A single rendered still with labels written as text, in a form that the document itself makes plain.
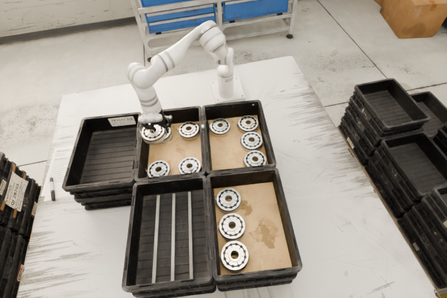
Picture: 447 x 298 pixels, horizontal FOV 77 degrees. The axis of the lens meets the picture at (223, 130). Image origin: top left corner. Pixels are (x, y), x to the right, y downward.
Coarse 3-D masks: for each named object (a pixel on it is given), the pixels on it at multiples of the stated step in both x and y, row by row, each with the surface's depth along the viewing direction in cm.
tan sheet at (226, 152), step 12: (228, 120) 147; (240, 132) 142; (216, 144) 138; (228, 144) 138; (240, 144) 137; (216, 156) 134; (228, 156) 133; (240, 156) 133; (216, 168) 129; (228, 168) 129
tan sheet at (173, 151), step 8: (176, 128) 146; (176, 136) 142; (152, 144) 140; (160, 144) 140; (168, 144) 139; (176, 144) 139; (184, 144) 139; (192, 144) 139; (200, 144) 138; (152, 152) 137; (160, 152) 137; (168, 152) 136; (176, 152) 136; (184, 152) 136; (192, 152) 136; (200, 152) 135; (152, 160) 134; (168, 160) 133; (176, 160) 133; (200, 160) 133; (176, 168) 130
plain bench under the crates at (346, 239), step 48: (96, 96) 183; (192, 96) 179; (288, 96) 175; (288, 144) 152; (336, 144) 150; (288, 192) 134; (336, 192) 133; (48, 240) 125; (96, 240) 124; (336, 240) 119; (384, 240) 118; (48, 288) 113; (96, 288) 112; (288, 288) 109; (336, 288) 108; (384, 288) 108; (432, 288) 107
